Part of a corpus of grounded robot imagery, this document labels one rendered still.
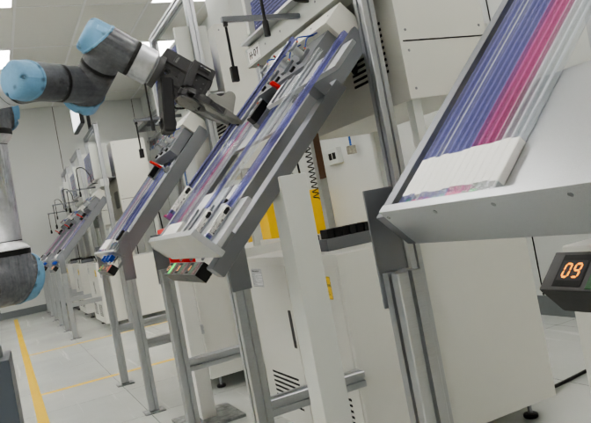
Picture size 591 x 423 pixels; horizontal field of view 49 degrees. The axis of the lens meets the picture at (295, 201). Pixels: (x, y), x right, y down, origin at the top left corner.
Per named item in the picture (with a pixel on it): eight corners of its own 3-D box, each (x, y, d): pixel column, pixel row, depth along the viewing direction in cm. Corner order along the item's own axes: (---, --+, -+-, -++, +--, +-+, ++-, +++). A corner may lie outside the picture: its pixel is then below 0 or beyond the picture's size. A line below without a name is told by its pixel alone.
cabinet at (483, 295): (379, 490, 168) (334, 254, 169) (275, 429, 232) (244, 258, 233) (560, 415, 195) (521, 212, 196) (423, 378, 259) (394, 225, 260)
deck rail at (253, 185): (232, 254, 158) (212, 239, 156) (229, 254, 160) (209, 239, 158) (370, 40, 180) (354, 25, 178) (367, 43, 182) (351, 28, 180)
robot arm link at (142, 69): (129, 69, 129) (122, 80, 136) (150, 81, 130) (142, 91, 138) (145, 38, 131) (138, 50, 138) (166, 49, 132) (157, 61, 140)
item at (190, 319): (187, 435, 243) (149, 230, 245) (171, 421, 265) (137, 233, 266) (246, 416, 253) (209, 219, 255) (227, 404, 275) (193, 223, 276)
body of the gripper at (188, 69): (220, 73, 136) (168, 43, 132) (203, 108, 134) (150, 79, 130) (209, 82, 143) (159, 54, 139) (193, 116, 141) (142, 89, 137)
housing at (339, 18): (362, 55, 181) (324, 22, 177) (291, 98, 225) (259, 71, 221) (376, 34, 183) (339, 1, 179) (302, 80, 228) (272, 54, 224)
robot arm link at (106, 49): (77, 44, 135) (95, 9, 131) (127, 70, 138) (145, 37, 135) (69, 57, 128) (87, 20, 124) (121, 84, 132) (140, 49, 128)
